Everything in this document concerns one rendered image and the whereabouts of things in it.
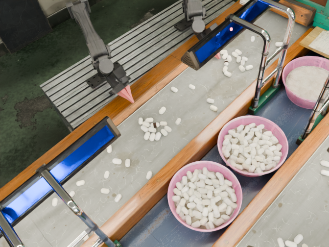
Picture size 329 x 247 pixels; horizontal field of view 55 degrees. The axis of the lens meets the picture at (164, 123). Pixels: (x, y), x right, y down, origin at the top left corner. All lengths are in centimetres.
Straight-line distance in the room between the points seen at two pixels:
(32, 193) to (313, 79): 123
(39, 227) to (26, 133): 137
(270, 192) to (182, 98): 56
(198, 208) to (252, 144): 34
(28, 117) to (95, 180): 146
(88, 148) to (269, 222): 66
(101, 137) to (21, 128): 170
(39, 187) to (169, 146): 57
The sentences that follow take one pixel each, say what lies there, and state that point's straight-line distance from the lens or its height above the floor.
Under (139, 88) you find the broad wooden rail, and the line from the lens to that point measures 148.
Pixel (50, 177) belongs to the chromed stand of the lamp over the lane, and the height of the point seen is 112.
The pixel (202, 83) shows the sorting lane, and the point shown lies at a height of 74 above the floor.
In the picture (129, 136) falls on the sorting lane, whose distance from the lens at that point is 136.
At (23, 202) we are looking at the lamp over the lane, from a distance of 97.
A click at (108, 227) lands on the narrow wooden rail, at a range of 119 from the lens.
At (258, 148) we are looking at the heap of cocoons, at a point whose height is 73.
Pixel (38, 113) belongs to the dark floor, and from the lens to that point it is 266.
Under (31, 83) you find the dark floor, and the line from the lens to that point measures 291.
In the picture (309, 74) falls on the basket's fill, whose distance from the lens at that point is 159.
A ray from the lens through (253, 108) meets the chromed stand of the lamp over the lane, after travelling 145.
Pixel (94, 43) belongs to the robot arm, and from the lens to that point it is 137.
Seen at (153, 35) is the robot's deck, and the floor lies 67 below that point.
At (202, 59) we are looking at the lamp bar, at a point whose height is 107.
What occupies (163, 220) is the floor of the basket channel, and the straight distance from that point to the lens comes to 125.
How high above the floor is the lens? 186
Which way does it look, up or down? 55 degrees down
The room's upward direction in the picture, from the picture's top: 11 degrees counter-clockwise
